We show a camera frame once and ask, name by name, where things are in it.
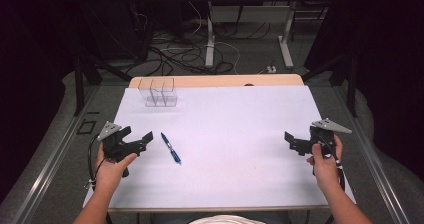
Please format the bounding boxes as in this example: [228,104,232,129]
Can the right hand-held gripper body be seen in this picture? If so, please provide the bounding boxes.
[289,117,353,158]

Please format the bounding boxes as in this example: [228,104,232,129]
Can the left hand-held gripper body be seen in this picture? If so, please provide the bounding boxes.
[96,120,148,164]

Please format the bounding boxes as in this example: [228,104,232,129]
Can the person's left hand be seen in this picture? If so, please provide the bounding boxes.
[94,143,138,193]

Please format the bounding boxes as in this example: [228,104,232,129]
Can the person's right hand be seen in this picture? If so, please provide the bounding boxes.
[306,134,344,192]

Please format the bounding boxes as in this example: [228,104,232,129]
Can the blue pen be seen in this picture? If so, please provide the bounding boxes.
[160,131,183,165]

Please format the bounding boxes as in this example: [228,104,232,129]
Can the clear acrylic organizer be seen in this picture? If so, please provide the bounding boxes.
[137,76,179,108]

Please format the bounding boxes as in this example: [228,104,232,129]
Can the black metal stand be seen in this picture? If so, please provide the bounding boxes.
[300,48,360,119]
[72,47,135,117]

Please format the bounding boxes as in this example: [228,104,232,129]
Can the white table mat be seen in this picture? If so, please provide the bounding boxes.
[82,85,357,210]

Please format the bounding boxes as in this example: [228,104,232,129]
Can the wooden table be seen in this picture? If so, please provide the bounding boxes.
[105,73,329,224]

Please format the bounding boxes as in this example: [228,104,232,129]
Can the white desk leg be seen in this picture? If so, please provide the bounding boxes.
[204,0,216,69]
[277,1,298,70]

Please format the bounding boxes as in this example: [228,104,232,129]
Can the person's white shirt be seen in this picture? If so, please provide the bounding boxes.
[187,214,268,224]

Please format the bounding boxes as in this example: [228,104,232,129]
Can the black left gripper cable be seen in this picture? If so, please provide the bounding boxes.
[84,133,102,191]

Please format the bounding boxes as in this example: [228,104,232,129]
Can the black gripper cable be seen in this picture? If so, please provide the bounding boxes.
[84,133,102,191]
[312,135,347,224]

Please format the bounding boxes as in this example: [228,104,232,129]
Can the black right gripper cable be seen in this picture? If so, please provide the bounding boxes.
[312,135,347,224]

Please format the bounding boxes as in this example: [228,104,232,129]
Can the aluminium floor rail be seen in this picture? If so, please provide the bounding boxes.
[333,83,412,224]
[9,85,101,224]

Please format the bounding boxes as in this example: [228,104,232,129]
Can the black floor cables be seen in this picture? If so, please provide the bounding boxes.
[123,20,272,77]

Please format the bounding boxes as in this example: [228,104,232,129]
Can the white floor cable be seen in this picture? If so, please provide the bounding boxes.
[186,0,242,76]

